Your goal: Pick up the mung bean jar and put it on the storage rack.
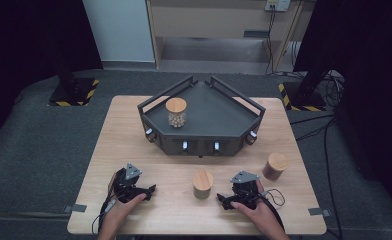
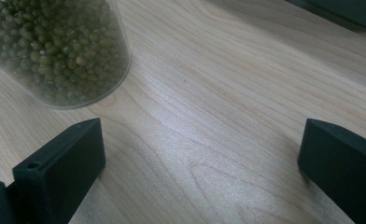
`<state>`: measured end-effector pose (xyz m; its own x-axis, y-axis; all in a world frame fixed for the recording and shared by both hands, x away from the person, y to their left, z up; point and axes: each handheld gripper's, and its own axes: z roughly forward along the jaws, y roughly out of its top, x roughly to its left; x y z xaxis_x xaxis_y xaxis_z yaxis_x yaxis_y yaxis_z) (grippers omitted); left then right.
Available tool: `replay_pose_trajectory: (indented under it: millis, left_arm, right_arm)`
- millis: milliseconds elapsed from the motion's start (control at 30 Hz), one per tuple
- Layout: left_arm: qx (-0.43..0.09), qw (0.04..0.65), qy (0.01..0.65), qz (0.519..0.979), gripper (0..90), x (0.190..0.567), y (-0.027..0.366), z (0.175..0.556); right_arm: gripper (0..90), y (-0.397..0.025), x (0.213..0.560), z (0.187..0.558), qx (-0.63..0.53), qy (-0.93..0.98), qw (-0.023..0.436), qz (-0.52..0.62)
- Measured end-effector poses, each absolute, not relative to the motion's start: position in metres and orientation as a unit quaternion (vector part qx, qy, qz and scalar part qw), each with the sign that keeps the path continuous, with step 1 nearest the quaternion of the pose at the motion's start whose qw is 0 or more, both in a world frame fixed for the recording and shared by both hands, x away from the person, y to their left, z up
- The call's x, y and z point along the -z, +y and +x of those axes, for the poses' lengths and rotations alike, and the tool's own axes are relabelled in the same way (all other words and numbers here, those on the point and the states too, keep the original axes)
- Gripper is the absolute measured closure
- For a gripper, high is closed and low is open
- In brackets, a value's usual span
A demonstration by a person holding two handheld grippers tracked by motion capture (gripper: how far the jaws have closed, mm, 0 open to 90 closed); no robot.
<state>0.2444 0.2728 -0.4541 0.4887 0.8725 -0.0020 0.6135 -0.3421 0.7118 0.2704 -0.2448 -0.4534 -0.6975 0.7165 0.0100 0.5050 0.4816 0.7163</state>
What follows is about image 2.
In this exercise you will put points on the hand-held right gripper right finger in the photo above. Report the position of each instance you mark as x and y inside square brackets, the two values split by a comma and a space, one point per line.
[343, 168]

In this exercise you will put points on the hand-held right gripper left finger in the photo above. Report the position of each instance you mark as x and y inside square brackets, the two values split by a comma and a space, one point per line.
[59, 174]

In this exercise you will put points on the green bean jar wooden lid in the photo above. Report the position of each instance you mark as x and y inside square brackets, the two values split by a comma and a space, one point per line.
[53, 46]

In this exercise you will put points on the black corner shelf rack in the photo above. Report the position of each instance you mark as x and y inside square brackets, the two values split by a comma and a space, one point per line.
[343, 11]

